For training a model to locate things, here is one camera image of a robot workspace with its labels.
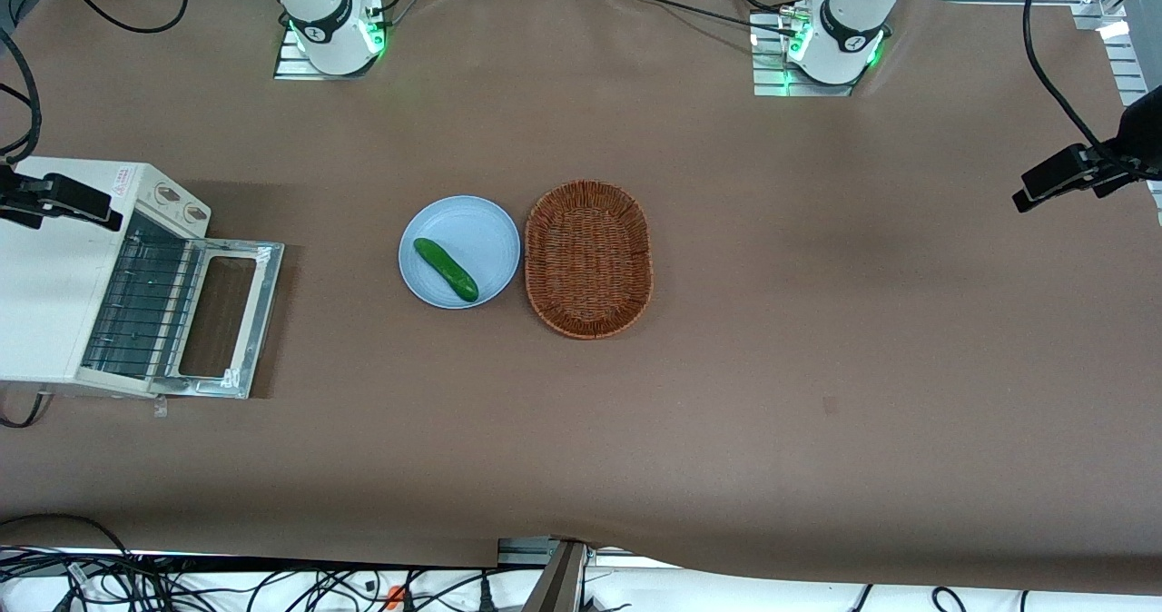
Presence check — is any brown wicker basket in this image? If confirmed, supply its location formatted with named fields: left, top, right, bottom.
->
left=524, top=180, right=655, bottom=341

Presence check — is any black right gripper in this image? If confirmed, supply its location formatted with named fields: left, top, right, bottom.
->
left=0, top=165, right=46, bottom=230

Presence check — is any slotted aluminium base plate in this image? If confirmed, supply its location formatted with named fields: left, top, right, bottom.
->
left=752, top=11, right=859, bottom=98
left=274, top=22, right=384, bottom=81

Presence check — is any black floor cable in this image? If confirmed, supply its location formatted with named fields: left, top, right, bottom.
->
left=0, top=512, right=137, bottom=560

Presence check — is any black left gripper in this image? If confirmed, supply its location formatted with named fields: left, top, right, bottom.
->
left=1089, top=85, right=1162, bottom=200

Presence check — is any wire oven rack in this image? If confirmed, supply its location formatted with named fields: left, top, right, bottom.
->
left=82, top=231, right=205, bottom=379

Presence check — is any brown table cloth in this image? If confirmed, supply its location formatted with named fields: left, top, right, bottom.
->
left=0, top=0, right=1162, bottom=595

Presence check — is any light blue plate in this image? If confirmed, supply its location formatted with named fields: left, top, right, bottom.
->
left=398, top=195, right=522, bottom=310

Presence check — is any aluminium profile post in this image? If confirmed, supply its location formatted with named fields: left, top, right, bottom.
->
left=531, top=539, right=589, bottom=612

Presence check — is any white toaster oven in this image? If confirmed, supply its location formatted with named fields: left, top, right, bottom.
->
left=0, top=158, right=212, bottom=400

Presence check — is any black oven power cable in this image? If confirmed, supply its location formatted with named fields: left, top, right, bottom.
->
left=0, top=392, right=46, bottom=429

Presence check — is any aluminium frame rail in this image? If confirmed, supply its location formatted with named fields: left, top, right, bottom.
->
left=1071, top=0, right=1162, bottom=109

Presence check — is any green cucumber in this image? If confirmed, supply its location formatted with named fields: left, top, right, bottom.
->
left=413, top=237, right=480, bottom=303

